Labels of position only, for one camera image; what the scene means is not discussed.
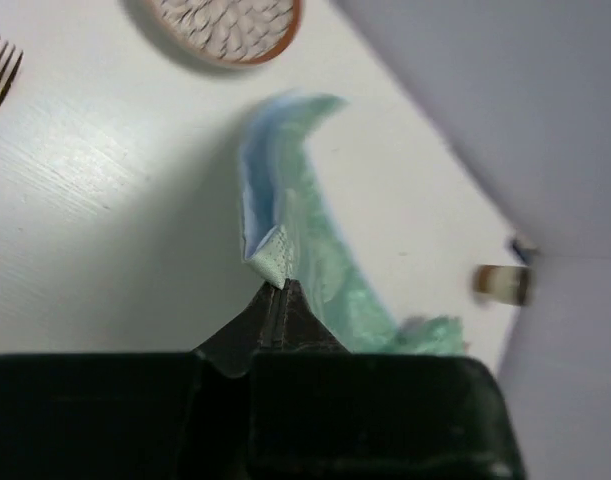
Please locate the patterned orange rim plate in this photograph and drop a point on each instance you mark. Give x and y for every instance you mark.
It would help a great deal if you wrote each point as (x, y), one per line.
(229, 34)

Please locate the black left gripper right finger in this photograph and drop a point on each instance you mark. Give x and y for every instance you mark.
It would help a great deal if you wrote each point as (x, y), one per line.
(299, 328)

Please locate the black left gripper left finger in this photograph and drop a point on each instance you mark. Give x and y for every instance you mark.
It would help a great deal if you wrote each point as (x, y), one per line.
(230, 349)

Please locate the green satin cloth napkin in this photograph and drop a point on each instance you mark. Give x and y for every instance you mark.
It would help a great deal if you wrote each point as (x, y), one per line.
(288, 233)

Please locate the metal cup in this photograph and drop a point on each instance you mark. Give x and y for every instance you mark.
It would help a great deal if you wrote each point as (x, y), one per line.
(509, 285)

